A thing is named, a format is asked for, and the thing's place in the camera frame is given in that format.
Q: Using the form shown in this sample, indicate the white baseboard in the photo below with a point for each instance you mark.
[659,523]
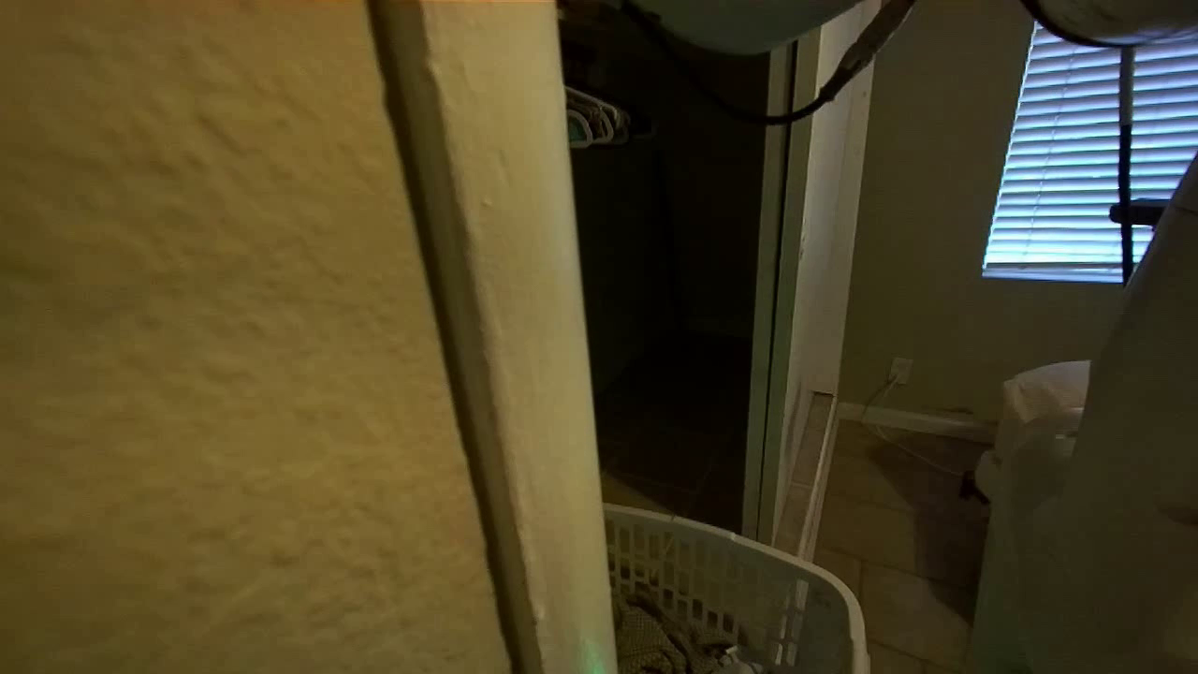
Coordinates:
[911,420]

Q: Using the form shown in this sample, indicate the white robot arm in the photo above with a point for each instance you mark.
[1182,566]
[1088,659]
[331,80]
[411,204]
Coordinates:
[1108,498]

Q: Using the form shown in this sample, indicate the crumpled clothes pile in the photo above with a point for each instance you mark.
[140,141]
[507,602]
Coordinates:
[650,638]

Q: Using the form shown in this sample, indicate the white closet door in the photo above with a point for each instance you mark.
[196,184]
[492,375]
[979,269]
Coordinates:
[825,314]

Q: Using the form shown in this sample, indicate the white plastic laundry basket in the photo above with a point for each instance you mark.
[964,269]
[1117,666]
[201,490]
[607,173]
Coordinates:
[714,566]

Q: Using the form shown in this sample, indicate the white wall outlet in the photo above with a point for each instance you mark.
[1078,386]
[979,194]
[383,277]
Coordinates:
[901,372]

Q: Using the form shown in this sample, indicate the white clothes hanger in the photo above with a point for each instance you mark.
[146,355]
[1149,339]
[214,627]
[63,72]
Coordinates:
[594,119]

